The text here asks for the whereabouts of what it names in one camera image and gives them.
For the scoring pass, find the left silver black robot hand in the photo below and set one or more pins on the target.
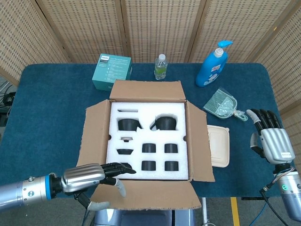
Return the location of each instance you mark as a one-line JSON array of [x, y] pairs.
[[82, 176]]

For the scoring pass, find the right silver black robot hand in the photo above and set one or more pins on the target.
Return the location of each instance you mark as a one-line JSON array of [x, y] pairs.
[[275, 143]]

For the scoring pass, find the red printed cardboard box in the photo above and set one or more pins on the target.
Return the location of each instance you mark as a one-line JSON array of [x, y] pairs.
[[197, 146]]

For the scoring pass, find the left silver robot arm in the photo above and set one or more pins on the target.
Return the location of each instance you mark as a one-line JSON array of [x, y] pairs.
[[26, 190]]

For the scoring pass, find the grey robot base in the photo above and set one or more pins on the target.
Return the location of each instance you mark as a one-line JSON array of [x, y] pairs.
[[141, 217]]

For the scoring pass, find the white foam insert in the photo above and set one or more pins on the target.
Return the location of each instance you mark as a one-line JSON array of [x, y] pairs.
[[150, 109]]

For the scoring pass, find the teal product box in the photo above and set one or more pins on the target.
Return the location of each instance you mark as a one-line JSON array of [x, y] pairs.
[[113, 70]]

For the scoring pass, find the black shallow bowl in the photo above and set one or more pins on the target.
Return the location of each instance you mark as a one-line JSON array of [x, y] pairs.
[[125, 151]]

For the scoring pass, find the beige lidded food container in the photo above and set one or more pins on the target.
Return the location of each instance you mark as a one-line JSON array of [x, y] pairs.
[[219, 146]]

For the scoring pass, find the small beige lid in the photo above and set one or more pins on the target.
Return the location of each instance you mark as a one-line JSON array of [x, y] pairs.
[[127, 139]]

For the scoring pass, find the blue table cloth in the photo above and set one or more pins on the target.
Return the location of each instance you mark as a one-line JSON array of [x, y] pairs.
[[51, 117]]

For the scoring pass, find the black tea cup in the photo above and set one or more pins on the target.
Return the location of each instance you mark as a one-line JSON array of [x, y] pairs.
[[171, 148], [148, 166], [149, 148], [171, 166]]

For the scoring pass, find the black pitcher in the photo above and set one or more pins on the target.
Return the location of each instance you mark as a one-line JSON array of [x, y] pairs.
[[127, 124]]

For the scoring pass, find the green dustpan set in bag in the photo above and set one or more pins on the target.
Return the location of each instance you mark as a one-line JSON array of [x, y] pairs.
[[218, 104]]

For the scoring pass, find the thin black tea tool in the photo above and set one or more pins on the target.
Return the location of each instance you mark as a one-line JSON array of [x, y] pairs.
[[127, 110]]

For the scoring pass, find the blue pump detergent bottle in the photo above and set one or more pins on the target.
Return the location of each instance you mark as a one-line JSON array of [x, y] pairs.
[[211, 70]]

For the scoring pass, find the white table leg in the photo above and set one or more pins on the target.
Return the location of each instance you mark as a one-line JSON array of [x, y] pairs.
[[204, 212]]

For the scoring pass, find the black teapot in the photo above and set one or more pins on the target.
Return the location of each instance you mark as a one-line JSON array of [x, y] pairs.
[[165, 123]]

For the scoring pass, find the clear bottle with green label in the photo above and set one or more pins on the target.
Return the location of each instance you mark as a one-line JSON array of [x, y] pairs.
[[161, 69]]

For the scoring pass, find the woven wooden folding screen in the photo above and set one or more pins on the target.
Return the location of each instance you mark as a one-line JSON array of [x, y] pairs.
[[152, 28]]

